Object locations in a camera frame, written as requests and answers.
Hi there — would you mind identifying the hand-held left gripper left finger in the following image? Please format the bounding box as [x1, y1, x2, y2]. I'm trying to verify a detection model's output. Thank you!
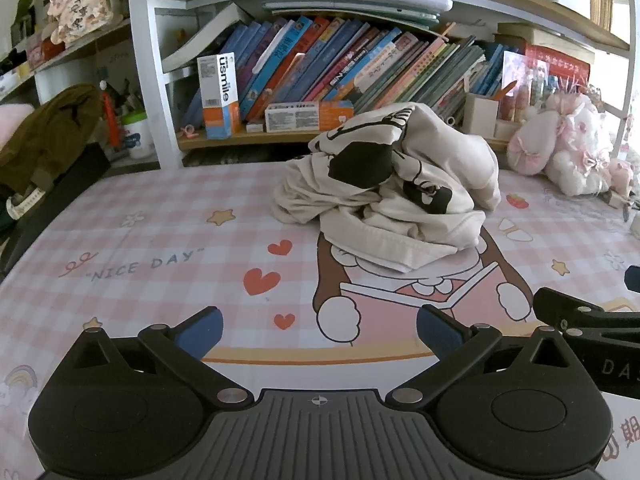
[65, 306, 253, 407]

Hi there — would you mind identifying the white bookshelf with wooden boards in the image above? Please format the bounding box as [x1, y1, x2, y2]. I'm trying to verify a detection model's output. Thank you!
[127, 0, 636, 168]

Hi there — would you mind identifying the white plastic jar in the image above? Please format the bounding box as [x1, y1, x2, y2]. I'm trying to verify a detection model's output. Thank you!
[121, 110, 157, 160]

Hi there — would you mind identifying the flat orange white box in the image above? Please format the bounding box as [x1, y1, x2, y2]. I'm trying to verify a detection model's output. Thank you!
[264, 101, 355, 133]

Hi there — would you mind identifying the brown jacket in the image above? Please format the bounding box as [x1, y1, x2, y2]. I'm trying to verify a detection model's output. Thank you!
[0, 85, 103, 196]

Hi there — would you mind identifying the pink cushion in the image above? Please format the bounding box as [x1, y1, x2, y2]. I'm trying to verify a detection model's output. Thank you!
[0, 102, 33, 143]

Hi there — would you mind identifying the doll figurine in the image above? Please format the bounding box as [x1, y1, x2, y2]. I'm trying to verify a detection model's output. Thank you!
[47, 0, 126, 43]

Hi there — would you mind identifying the small pink plush pig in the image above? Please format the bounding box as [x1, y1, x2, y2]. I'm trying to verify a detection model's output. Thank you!
[607, 157, 637, 197]

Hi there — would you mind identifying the red book box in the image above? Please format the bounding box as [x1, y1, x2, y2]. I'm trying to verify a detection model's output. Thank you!
[525, 44, 591, 78]

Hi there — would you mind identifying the red hanging ornament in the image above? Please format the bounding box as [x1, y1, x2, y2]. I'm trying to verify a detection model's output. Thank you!
[99, 80, 119, 148]

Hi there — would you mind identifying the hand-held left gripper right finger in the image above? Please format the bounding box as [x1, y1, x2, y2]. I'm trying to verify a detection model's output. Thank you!
[387, 304, 581, 407]

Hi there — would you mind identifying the white pink plush bunny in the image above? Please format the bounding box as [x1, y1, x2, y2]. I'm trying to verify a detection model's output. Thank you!
[507, 92, 621, 196]

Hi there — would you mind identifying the row of colourful books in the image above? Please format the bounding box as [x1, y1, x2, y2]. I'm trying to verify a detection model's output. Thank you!
[227, 16, 506, 122]

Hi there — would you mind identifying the white pen holder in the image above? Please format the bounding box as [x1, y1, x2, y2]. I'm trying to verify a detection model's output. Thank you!
[462, 92, 501, 136]

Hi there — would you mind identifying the cream printed t-shirt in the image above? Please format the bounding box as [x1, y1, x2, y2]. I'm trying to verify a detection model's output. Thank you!
[271, 101, 502, 273]

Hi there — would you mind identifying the tall blue orange white box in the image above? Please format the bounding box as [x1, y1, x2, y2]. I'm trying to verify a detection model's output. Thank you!
[196, 52, 242, 140]

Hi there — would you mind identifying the thick beige book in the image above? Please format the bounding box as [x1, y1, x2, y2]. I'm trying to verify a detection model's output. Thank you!
[495, 22, 596, 52]

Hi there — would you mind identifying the white wristwatch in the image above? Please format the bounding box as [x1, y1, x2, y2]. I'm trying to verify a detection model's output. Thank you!
[5, 185, 51, 221]

